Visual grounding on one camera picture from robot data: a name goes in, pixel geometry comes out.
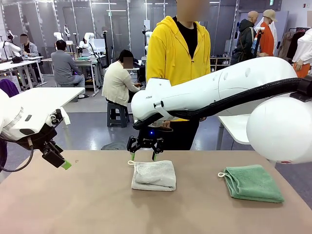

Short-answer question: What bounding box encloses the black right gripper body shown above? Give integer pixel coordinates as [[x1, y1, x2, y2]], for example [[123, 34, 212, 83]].
[[137, 130, 160, 147]]

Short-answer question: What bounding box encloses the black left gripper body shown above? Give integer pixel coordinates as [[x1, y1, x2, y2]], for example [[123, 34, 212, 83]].
[[36, 140, 64, 156]]

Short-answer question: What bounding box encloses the light grey terry towel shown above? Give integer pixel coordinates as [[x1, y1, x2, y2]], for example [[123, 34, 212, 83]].
[[127, 159, 177, 192]]

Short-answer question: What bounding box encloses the green terry towel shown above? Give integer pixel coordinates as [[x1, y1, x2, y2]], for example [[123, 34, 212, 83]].
[[217, 164, 285, 203]]

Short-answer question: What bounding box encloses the person's right hand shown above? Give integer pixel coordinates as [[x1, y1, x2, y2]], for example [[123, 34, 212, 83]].
[[159, 120, 174, 132]]

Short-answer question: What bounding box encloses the round black floor base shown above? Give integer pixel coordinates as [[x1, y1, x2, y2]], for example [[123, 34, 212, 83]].
[[101, 142, 130, 151]]

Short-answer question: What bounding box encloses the dark grey plastic stool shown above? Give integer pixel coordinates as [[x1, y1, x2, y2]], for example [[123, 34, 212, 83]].
[[106, 101, 130, 128]]

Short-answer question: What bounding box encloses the white side table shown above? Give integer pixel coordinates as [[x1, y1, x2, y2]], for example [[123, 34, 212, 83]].
[[216, 114, 252, 151], [9, 87, 86, 115]]

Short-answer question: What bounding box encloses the seated person in cream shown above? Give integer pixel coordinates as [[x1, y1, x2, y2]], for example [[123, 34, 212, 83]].
[[101, 49, 141, 108]]

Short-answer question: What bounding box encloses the purple cloth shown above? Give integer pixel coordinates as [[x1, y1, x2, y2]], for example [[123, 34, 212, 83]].
[[0, 78, 20, 98]]

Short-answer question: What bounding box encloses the person in yellow hoodie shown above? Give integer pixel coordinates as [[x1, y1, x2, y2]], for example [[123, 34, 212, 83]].
[[146, 0, 212, 151]]

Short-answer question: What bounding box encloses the white background desk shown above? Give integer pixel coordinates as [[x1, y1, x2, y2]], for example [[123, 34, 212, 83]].
[[0, 58, 47, 88]]

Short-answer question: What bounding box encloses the grey background workbench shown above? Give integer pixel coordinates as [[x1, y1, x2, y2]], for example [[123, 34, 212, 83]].
[[73, 56, 101, 97]]

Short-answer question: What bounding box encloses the seated person in grey jacket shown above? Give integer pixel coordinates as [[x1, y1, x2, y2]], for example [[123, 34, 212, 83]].
[[19, 34, 39, 57]]

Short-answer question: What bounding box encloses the white shoe rack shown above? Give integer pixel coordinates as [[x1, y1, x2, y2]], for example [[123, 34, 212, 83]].
[[210, 56, 231, 73]]

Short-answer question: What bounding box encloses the mannequin in black jacket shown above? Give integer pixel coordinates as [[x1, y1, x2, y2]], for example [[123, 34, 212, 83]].
[[231, 11, 259, 65]]

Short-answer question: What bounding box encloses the mannequin in orange with cap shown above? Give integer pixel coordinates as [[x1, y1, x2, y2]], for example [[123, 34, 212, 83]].
[[253, 9, 278, 58]]

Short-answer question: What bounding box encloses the black tripod with white top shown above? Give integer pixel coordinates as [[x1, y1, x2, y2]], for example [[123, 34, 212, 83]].
[[253, 26, 266, 58]]

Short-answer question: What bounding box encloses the brown hanging coat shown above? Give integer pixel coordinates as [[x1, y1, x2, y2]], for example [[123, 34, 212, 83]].
[[277, 31, 294, 59]]

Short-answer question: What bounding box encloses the black hanging coat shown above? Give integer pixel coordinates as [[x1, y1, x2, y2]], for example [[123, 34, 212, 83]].
[[287, 31, 305, 59]]

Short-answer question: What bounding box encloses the mannequin with orange trousers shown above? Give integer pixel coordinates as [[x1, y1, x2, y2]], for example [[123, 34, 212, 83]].
[[291, 29, 312, 78]]

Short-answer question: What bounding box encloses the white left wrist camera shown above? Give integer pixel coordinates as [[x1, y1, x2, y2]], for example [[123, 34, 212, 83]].
[[59, 107, 71, 127]]

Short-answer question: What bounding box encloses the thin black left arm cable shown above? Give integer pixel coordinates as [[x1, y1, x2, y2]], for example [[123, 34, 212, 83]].
[[0, 137, 35, 173]]

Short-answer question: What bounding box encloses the thick black right arm hose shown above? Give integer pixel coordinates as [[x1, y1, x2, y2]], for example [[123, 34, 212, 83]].
[[133, 77, 312, 130]]

